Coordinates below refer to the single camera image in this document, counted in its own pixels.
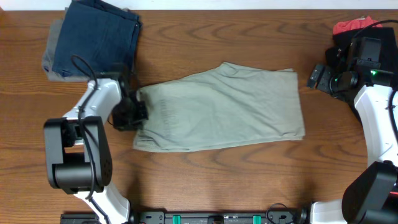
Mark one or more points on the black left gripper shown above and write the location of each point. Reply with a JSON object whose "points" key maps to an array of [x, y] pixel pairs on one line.
{"points": [[140, 109]]}

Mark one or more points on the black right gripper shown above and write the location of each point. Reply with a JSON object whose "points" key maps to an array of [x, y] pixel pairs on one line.
{"points": [[321, 79]]}

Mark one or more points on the khaki shorts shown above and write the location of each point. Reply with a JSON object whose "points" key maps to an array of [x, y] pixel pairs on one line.
{"points": [[227, 106]]}

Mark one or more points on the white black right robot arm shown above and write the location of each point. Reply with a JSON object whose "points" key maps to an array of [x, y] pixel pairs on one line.
{"points": [[370, 198]]}

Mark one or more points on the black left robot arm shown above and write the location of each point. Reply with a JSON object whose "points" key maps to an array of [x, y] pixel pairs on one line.
{"points": [[77, 152]]}

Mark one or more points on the black garment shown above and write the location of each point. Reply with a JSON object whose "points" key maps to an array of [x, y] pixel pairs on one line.
{"points": [[388, 40]]}

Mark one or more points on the folded navy blue shorts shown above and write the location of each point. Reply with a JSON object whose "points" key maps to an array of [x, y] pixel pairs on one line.
{"points": [[100, 33]]}

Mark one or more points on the folded grey shorts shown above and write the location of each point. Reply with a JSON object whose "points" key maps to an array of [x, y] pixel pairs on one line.
{"points": [[49, 56]]}

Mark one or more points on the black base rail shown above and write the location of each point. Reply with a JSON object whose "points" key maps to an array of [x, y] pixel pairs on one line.
{"points": [[273, 216]]}

